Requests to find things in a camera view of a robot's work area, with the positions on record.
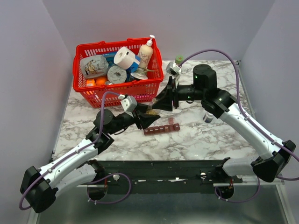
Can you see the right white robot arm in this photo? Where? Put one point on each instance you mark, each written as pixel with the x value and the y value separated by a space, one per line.
pixel 274 153

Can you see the white small pill bottle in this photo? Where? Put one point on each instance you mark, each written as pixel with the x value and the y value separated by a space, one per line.
pixel 208 117

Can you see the green lid of bottle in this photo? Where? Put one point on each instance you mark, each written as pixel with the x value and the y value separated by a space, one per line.
pixel 179 59

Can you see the orange small box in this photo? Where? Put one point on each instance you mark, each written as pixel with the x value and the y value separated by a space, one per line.
pixel 90 82

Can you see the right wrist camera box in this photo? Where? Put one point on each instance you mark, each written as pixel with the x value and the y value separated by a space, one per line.
pixel 173 69

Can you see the silver tin can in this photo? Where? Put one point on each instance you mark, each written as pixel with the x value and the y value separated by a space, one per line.
pixel 139 74

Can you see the red plastic shopping basket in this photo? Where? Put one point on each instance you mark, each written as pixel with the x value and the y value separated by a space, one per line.
pixel 143 90

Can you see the cream pump lotion bottle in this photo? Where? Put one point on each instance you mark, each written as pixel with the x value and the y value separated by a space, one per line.
pixel 145 53

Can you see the grey toilet paper roll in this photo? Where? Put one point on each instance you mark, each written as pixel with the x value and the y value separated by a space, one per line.
pixel 116 75

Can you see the orange fruit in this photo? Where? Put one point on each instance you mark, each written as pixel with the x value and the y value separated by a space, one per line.
pixel 101 80

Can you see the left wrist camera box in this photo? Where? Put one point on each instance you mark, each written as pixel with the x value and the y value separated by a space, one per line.
pixel 128 103

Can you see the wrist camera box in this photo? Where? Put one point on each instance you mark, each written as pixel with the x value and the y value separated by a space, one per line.
pixel 128 103
pixel 173 69

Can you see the red weekly pill organizer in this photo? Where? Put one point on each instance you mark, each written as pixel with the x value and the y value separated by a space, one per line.
pixel 168 128

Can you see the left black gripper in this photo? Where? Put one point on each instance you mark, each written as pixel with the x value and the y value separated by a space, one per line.
pixel 145 120

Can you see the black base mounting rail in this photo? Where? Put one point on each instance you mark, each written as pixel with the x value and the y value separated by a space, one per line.
pixel 159 177

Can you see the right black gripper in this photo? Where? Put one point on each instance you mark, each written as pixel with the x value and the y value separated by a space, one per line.
pixel 164 99

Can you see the blue package in basket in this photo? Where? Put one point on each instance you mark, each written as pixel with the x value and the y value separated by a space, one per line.
pixel 110 59

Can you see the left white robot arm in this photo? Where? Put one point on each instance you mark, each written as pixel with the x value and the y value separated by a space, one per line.
pixel 41 186

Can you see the clear pill bottle yellow pills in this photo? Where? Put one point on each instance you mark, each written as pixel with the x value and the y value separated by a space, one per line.
pixel 150 110

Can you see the white toilet paper roll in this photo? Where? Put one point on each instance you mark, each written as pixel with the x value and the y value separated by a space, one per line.
pixel 126 59

